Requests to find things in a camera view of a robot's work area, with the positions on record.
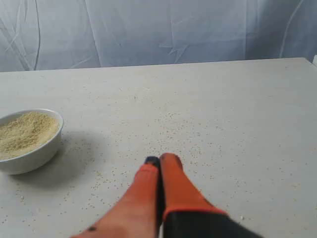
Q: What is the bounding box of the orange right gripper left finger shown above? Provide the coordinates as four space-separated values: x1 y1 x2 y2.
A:
74 156 160 238

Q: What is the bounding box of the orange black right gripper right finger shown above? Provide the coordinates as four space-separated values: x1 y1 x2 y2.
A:
160 153 260 238

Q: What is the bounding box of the yellow cooked grain porridge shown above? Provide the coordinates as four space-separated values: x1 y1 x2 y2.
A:
0 112 59 160

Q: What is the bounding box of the white ceramic bowl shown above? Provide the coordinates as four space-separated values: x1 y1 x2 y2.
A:
0 109 64 175

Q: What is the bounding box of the white backdrop cloth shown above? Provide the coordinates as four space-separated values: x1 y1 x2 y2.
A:
0 0 317 72

